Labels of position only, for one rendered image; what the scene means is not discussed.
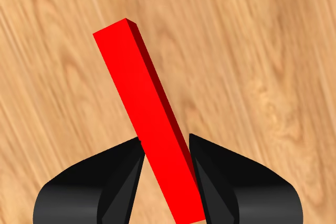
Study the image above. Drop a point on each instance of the thin red peg bar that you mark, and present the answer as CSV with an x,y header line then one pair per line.
x,y
147,108

